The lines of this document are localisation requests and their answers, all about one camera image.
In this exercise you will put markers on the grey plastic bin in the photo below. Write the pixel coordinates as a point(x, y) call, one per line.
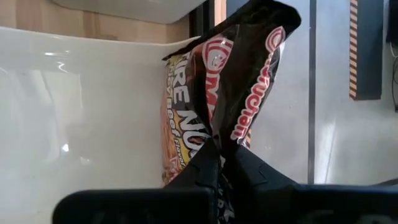
point(124, 9)

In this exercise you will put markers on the black Maruchan fire noodle pack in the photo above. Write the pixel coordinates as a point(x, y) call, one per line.
point(236, 77)

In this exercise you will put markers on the black aluminium table frame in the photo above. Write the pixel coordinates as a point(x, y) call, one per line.
point(202, 18)

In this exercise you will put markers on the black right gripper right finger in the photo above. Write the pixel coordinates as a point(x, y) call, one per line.
point(311, 205)

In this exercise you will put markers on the white plastic bin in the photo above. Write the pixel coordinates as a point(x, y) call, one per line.
point(93, 109)

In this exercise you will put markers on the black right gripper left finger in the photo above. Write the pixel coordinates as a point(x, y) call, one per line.
point(140, 207)

